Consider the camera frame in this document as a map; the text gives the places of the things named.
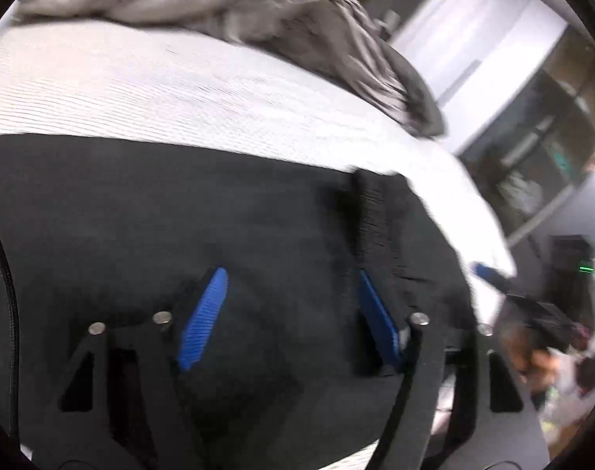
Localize person's right hand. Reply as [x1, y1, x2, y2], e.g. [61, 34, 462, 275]
[500, 322, 565, 395]

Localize bed with white mesh mat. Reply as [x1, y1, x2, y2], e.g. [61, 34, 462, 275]
[0, 2, 518, 470]

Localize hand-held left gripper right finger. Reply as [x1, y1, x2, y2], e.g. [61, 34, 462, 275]
[357, 269, 549, 470]

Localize grey duvet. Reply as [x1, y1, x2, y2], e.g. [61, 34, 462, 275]
[11, 0, 447, 138]

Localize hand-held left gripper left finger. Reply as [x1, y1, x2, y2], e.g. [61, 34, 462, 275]
[32, 266, 230, 470]

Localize black pants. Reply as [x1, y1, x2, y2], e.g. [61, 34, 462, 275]
[0, 133, 479, 470]

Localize dark glass cabinet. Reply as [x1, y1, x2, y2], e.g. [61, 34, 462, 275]
[456, 24, 595, 250]

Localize white chair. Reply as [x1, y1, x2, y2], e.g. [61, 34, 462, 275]
[376, 10, 403, 40]

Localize white curtain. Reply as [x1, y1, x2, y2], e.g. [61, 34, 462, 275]
[388, 0, 570, 155]

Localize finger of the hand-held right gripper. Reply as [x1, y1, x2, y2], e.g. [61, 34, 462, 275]
[471, 262, 514, 299]

